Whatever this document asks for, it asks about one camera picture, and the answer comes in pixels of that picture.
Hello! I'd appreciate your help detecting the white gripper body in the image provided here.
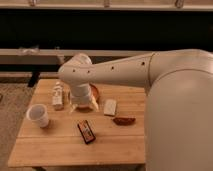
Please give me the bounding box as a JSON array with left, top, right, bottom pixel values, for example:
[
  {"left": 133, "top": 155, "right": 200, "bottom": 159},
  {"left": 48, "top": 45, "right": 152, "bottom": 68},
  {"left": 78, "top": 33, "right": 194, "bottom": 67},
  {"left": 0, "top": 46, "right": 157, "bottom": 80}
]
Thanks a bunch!
[{"left": 69, "top": 84, "right": 99, "bottom": 111}]

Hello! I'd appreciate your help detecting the white plastic bottle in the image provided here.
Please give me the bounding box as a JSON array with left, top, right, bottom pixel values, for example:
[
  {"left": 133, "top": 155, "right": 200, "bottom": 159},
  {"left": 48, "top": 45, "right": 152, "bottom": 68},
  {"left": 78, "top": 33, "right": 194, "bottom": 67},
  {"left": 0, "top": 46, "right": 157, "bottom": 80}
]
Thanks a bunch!
[{"left": 52, "top": 82, "right": 64, "bottom": 110}]

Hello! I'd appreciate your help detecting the white plastic cup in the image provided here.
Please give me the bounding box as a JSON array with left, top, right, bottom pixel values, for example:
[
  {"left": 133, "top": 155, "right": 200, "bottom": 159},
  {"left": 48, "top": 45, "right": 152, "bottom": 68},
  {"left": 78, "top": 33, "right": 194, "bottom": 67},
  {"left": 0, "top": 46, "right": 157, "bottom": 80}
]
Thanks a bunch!
[{"left": 26, "top": 104, "right": 49, "bottom": 128}]

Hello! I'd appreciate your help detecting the orange ceramic bowl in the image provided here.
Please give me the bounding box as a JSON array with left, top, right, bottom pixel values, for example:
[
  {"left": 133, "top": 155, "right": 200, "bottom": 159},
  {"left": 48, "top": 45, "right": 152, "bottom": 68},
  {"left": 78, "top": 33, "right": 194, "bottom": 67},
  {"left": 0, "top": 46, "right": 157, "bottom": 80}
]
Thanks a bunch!
[{"left": 90, "top": 84, "right": 100, "bottom": 103}]

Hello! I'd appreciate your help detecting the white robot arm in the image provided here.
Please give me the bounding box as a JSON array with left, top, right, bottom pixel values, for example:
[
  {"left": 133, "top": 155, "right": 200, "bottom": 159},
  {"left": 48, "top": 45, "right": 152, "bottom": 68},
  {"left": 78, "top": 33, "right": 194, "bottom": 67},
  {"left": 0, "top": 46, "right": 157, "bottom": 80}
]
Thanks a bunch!
[{"left": 59, "top": 49, "right": 213, "bottom": 171}]

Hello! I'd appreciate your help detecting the wooden table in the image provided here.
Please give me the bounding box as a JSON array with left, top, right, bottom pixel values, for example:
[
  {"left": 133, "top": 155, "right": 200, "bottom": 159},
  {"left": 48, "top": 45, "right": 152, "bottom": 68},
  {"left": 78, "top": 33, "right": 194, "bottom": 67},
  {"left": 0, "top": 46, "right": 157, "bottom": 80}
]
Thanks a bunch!
[{"left": 8, "top": 79, "right": 145, "bottom": 167}]

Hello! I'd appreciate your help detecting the dark snack bar packet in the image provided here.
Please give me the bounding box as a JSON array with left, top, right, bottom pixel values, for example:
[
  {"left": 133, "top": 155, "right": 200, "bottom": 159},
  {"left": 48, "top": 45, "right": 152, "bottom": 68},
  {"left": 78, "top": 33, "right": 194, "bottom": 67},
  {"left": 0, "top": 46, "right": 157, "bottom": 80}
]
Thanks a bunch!
[{"left": 77, "top": 120, "right": 96, "bottom": 144}]

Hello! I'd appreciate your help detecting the white sponge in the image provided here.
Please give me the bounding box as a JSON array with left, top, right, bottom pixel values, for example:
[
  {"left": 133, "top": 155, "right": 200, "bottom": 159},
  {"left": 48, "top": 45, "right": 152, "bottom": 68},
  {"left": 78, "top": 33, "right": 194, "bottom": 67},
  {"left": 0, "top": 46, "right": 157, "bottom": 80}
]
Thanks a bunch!
[{"left": 104, "top": 99, "right": 117, "bottom": 116}]

